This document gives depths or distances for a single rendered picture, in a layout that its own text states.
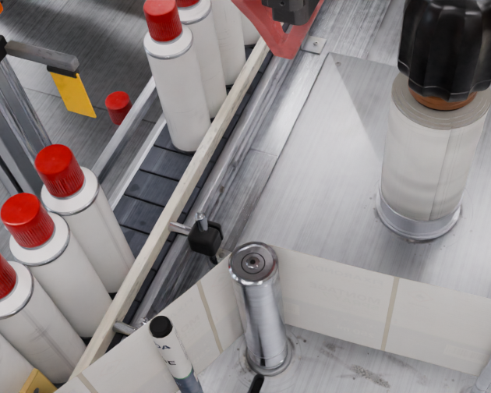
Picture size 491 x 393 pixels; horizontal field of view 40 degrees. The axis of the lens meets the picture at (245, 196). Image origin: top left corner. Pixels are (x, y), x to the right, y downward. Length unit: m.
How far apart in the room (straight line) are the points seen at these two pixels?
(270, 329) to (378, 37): 0.55
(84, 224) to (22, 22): 0.58
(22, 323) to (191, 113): 0.31
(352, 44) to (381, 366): 0.49
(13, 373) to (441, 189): 0.42
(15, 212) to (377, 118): 0.46
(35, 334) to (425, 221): 0.39
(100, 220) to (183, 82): 0.19
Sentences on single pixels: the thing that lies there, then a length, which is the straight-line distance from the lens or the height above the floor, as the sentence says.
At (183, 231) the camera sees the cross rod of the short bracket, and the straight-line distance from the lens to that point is 0.72.
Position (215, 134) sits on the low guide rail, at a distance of 0.78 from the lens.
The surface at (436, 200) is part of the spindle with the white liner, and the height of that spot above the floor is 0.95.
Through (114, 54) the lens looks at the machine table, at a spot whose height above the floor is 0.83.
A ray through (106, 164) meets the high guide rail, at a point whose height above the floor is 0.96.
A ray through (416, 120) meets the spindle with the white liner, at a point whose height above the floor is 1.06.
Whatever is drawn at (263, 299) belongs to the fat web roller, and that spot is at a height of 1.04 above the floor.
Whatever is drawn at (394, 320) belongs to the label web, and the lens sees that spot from 0.57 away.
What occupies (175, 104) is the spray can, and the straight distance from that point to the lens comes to 0.75.
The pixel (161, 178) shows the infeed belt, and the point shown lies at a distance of 0.80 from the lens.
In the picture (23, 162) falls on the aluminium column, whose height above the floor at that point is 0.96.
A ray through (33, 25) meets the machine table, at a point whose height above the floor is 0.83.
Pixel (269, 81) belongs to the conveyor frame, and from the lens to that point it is 0.88.
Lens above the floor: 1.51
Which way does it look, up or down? 55 degrees down
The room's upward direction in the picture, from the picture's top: 10 degrees counter-clockwise
